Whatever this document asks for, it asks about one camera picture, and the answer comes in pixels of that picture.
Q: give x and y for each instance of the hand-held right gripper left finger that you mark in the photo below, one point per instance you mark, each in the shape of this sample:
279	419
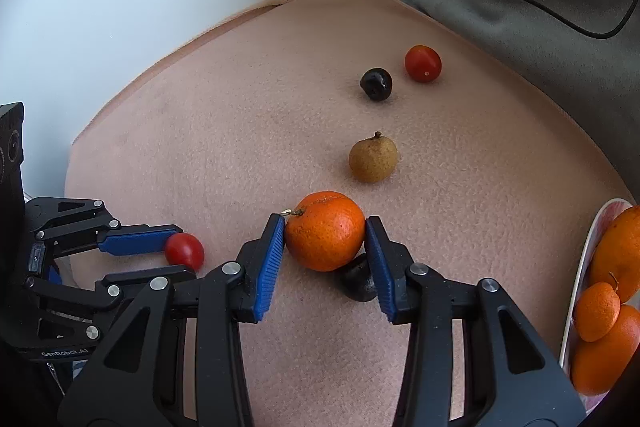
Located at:
269	259

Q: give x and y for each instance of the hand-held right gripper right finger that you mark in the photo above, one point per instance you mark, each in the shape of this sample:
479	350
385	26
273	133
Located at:
380	262

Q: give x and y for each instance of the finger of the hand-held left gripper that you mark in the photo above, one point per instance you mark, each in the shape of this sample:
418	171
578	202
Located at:
135	279
140	239

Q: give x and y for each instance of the white floral plate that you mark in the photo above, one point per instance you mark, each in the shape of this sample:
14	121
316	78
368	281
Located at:
585	252

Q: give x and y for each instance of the brown longan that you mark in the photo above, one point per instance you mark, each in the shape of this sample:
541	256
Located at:
373	159

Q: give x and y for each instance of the red cherry tomato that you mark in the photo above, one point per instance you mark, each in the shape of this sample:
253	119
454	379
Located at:
423	63
186	250

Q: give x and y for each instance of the large orange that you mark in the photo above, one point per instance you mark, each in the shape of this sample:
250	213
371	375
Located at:
605	362
620	247

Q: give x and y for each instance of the small tangerine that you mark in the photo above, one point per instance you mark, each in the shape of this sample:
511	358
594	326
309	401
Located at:
325	232
595	313

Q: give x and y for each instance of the dark plum near tangerine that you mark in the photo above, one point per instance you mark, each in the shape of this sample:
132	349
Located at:
357	283

